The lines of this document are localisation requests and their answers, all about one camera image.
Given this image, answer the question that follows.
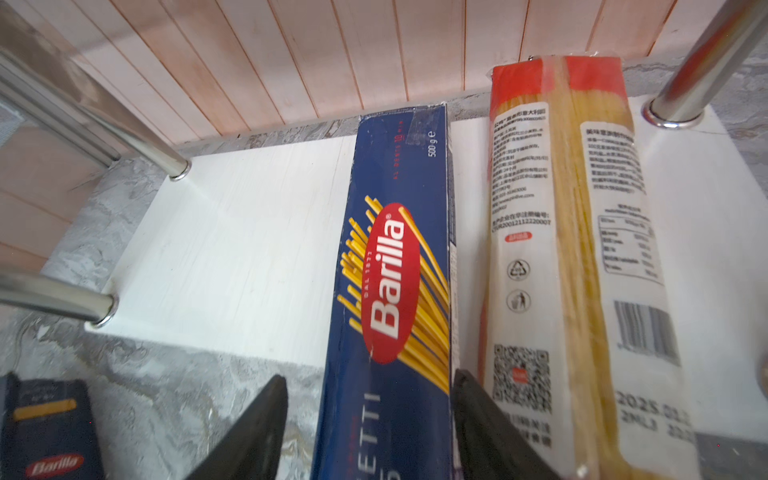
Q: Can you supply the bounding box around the red spaghetti bag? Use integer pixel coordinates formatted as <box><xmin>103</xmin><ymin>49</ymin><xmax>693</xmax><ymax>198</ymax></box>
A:
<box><xmin>478</xmin><ymin>56</ymin><xmax>700</xmax><ymax>479</ymax></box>

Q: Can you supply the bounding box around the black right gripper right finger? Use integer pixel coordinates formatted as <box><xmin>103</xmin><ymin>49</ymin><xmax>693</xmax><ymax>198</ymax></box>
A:
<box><xmin>451</xmin><ymin>369</ymin><xmax>560</xmax><ymax>480</ymax></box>

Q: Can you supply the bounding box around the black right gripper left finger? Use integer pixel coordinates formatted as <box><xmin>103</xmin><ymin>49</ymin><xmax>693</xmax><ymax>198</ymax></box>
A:
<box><xmin>187</xmin><ymin>375</ymin><xmax>288</xmax><ymax>479</ymax></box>

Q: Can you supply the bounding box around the blue Barilla rigatoni box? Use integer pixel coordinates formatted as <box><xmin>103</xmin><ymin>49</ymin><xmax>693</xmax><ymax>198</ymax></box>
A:
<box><xmin>1</xmin><ymin>372</ymin><xmax>106</xmax><ymax>479</ymax></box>

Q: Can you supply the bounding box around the blue Barilla spaghetti bag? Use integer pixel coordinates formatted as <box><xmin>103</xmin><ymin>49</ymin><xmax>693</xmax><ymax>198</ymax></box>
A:
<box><xmin>310</xmin><ymin>104</ymin><xmax>456</xmax><ymax>479</ymax></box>

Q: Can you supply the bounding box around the white two-tier shelf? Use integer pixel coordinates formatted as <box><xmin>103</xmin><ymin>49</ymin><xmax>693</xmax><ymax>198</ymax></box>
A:
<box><xmin>0</xmin><ymin>0</ymin><xmax>768</xmax><ymax>448</ymax></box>

